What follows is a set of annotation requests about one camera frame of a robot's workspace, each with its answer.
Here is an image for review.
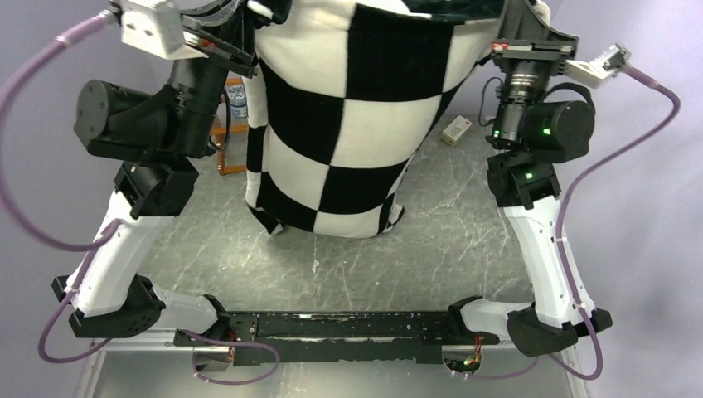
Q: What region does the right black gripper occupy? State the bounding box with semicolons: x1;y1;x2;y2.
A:
489;0;578;141

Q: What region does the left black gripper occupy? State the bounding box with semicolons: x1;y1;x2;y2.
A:
164;0;262;156

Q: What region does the black white checkered pillowcase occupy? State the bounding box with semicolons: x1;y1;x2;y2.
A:
244;1;506;238

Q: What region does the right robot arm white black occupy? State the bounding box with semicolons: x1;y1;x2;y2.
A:
447;1;612;357

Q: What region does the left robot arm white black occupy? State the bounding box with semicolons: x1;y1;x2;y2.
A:
52;1;254;345

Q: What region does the blue white round jar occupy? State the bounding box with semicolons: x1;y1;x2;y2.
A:
227;84;248;119

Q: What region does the wooden shelf rack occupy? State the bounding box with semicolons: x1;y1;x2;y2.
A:
211;77;248;176

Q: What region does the small white green box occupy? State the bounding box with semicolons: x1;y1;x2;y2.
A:
441;115;473;146

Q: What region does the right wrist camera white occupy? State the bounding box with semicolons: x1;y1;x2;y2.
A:
564;43;632;89

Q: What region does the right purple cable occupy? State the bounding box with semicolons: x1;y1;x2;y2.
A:
549;66;682;382

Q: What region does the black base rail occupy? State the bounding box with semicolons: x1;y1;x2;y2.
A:
174;310;500;366

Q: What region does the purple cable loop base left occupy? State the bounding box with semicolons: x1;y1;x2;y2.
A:
181;329;281;386

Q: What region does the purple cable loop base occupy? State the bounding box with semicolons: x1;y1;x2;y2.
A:
444;357;540;381
181;329;281;386

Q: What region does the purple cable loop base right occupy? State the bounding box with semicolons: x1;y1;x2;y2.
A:
444;357;540;381

